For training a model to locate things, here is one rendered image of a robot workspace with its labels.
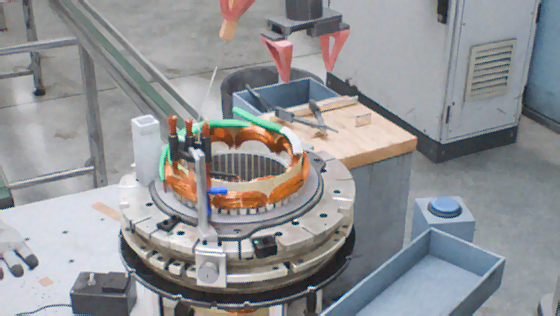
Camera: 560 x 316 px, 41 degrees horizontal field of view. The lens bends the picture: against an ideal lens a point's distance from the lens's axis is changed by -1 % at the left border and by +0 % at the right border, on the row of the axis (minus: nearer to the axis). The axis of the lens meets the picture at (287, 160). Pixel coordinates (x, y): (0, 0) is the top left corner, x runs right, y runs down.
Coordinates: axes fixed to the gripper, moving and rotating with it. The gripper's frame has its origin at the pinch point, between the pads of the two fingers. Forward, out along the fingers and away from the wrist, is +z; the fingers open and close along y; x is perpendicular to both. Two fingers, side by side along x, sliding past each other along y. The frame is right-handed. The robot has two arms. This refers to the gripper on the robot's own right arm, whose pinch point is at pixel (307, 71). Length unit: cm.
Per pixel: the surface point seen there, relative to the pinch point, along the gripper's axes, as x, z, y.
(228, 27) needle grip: 16.5, -15.4, 21.2
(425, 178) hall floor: -124, 117, -135
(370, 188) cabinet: 10.3, 18.3, -4.6
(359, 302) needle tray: 38.1, 13.8, 17.9
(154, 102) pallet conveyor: -90, 36, -6
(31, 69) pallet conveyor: -297, 86, -14
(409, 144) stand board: 11.2, 12.1, -11.9
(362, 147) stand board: 9.7, 10.8, -3.6
